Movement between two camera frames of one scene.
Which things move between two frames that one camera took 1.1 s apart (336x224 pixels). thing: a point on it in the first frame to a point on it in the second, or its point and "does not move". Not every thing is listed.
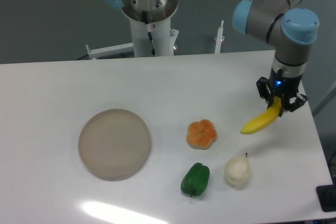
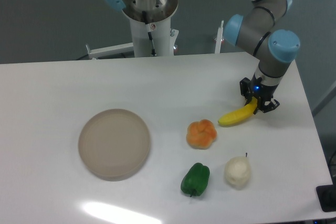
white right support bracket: (219, 38) does not move
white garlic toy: (238, 172) does not move
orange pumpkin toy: (200, 135) does not move
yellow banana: (265, 119) to (238, 116)
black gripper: (282, 86) to (262, 91)
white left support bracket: (109, 51) does not move
